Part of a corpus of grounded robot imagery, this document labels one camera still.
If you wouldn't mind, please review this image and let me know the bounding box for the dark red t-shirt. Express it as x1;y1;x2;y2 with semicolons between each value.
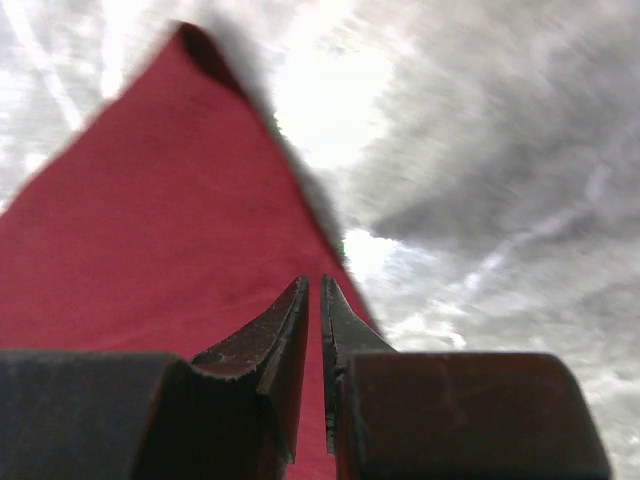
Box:
1;23;375;479

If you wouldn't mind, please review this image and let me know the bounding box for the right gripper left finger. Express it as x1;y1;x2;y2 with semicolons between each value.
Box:
1;277;309;479

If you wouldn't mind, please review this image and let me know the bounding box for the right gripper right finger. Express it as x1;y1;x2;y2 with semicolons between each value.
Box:
320;277;612;479

